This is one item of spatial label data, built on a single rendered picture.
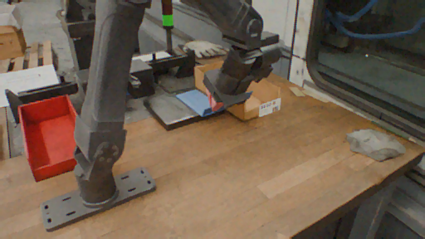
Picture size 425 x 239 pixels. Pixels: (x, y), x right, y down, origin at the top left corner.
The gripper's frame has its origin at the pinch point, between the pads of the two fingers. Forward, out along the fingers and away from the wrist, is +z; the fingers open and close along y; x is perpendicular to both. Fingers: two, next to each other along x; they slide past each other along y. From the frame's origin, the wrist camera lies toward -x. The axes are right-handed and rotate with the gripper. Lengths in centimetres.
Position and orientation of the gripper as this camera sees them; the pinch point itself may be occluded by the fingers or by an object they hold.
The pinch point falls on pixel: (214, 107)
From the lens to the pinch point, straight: 78.4
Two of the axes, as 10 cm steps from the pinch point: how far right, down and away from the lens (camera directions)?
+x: -8.2, 2.9, -5.0
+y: -5.0, -7.9, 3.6
